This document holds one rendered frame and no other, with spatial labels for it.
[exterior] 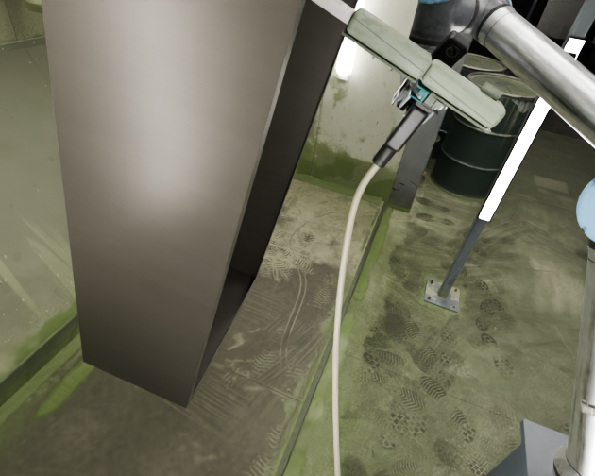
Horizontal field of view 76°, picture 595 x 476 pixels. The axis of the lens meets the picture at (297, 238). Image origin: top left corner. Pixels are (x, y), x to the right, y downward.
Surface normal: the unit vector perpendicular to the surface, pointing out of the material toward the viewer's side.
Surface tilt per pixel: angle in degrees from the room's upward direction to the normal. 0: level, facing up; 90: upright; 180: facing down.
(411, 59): 90
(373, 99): 90
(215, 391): 0
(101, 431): 0
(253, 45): 90
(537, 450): 0
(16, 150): 57
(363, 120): 90
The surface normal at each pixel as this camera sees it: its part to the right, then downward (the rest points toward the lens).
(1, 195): 0.83, -0.15
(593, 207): -0.91, 0.06
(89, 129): -0.27, 0.58
